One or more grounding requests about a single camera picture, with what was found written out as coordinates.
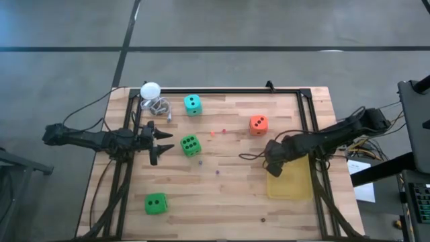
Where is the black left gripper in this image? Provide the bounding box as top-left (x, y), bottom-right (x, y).
top-left (139, 120), bottom-right (175, 167)

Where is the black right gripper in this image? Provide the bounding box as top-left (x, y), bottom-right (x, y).
top-left (264, 138), bottom-right (292, 178)

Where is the large green foam die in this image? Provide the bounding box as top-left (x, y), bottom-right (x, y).
top-left (179, 134), bottom-right (202, 158)
top-left (144, 192), bottom-right (169, 216)

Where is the large orange foam die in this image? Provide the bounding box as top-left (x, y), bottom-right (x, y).
top-left (249, 115), bottom-right (269, 136)

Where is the large teal foam die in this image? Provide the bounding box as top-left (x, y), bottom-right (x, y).
top-left (183, 94), bottom-right (204, 117)

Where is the yellow translucent plastic bin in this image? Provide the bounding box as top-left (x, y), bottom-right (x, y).
top-left (267, 153), bottom-right (314, 202)

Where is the white mushroom-shaped lamp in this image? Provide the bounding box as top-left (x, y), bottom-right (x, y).
top-left (140, 81), bottom-right (161, 101)

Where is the white paper sheet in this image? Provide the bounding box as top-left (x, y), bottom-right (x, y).
top-left (347, 159), bottom-right (376, 204)

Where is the black crossbar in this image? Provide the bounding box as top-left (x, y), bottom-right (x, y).
top-left (351, 151), bottom-right (415, 188)

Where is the grey metal stand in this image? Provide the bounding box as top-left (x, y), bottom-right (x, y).
top-left (0, 147), bottom-right (54, 242)

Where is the grey equipment cart panel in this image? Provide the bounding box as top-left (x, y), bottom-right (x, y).
top-left (398, 79), bottom-right (430, 174)

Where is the black pole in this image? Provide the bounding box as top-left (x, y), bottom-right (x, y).
top-left (412, 74), bottom-right (430, 95)

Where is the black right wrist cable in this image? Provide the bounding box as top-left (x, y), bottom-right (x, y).
top-left (238, 129), bottom-right (305, 169)

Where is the white coiled cable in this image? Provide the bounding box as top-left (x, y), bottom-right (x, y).
top-left (140, 96), bottom-right (174, 122)

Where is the thin black cable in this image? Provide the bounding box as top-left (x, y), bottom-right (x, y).
top-left (62, 86), bottom-right (130, 125)

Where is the brown cable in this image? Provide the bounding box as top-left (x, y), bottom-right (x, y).
top-left (89, 157), bottom-right (115, 231)

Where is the black aluminium frame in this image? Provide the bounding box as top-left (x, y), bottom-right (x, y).
top-left (72, 86), bottom-right (366, 242)

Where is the yellow and black cable bundle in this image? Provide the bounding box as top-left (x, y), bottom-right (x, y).
top-left (342, 100), bottom-right (407, 162)

